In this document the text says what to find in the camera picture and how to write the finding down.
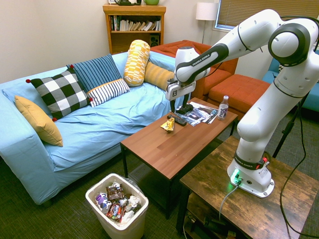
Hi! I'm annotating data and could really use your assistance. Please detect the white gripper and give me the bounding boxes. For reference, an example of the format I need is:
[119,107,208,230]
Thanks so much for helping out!
[165,79,196,114]

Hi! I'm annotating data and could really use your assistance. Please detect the yellow chip bag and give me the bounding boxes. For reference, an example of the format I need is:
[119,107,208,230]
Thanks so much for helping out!
[159,117,175,133]

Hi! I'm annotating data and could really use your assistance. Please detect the white plastic trash bin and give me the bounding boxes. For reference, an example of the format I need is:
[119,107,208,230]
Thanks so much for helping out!
[85,173,150,239]

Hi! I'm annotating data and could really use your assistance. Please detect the black game controller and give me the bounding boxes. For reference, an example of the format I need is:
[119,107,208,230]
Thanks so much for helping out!
[175,104,194,115]

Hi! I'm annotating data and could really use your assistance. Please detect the black remote control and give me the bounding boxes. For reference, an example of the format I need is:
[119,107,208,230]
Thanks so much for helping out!
[166,114,187,127]

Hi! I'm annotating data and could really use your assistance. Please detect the dark cover glossy magazine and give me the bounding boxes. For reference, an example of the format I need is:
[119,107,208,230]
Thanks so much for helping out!
[170,101,213,127]

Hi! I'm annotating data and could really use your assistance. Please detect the blue white cover magazine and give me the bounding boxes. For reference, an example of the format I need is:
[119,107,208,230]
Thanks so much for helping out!
[203,108,219,124]

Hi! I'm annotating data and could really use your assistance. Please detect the mustard striped pillow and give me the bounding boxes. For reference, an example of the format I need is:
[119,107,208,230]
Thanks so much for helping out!
[144,61,175,92]

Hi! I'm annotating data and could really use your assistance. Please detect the clear bottle purple label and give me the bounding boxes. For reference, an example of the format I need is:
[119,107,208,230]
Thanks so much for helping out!
[217,95,230,121]

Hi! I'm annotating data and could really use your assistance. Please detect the reddish wood coffee table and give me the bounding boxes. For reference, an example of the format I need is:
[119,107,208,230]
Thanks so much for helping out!
[120,97,239,220]

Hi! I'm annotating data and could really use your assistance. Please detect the orange armchair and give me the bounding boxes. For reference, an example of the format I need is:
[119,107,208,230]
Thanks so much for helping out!
[150,39,239,101]

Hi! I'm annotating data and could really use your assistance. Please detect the orange ottoman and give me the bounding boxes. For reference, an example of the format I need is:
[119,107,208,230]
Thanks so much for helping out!
[207,74,271,120]

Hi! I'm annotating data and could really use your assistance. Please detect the yellow patterned bolster pillow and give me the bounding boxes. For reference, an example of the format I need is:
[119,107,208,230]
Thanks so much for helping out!
[123,39,151,87]

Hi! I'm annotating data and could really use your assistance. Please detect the white navy striped pillow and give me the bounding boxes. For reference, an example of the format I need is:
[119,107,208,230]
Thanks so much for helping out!
[86,78,131,108]

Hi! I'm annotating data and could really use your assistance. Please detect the wooden bookshelf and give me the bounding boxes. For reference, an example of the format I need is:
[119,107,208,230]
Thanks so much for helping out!
[102,3,167,55]

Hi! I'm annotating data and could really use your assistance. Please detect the floor vent grille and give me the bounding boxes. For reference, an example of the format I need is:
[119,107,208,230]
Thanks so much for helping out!
[128,163,157,187]

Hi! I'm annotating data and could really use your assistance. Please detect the light blue sofa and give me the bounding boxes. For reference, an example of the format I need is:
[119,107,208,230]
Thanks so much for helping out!
[0,51,192,206]

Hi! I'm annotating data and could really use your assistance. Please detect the row of books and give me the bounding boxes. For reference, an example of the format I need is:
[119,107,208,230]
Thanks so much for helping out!
[110,15,162,32]

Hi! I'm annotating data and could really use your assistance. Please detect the blue striped pillow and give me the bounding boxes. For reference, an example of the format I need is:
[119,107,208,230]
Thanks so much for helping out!
[66,53,123,93]

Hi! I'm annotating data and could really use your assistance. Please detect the white shade floor lamp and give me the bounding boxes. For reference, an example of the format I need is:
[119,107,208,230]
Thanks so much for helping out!
[195,2,219,44]

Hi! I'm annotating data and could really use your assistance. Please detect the brown window blinds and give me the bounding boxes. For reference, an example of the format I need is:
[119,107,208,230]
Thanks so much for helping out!
[215,0,319,32]

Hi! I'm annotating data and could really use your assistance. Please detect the crumpled white paper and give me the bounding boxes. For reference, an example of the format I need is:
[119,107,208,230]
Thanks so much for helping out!
[128,195,142,208]

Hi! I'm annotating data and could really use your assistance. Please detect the brown chocolate wrapper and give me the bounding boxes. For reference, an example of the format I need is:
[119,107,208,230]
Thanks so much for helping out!
[106,185,125,201]

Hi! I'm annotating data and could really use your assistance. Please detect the black object on shelf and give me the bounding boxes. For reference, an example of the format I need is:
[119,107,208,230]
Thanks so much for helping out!
[116,0,142,6]

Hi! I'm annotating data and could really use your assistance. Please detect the black white checkered pillow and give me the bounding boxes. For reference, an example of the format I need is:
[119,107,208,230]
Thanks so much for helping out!
[25,65,93,122]

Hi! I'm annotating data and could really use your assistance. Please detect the discarded purple label bottle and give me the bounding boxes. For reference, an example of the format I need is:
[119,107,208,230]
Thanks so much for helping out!
[96,192,112,214]

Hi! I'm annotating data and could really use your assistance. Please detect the power strip under table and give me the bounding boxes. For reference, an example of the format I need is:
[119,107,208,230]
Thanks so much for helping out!
[183,213,237,239]

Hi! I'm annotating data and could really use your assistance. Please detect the red snack wrapper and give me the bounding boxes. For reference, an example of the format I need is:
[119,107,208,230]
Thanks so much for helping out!
[106,201,127,223]

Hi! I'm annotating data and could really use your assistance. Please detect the rustic dark wood table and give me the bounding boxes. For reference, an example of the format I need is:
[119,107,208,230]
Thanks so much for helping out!
[175,135,319,239]

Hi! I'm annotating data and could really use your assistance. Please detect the teal bench sofa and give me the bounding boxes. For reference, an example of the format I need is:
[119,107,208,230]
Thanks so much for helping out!
[262,57,319,113]

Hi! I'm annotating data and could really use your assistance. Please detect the plain mustard pillow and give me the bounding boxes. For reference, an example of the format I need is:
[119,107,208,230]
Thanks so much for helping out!
[14,95,64,147]

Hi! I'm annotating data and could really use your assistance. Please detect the grey base cable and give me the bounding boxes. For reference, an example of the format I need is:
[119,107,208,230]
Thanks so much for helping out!
[218,183,240,221]

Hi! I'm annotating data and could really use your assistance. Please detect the black camera stand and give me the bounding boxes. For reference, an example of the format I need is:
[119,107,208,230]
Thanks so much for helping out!
[272,92,311,159]

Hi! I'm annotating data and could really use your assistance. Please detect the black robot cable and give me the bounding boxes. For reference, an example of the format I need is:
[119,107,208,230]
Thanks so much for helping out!
[279,15,319,239]

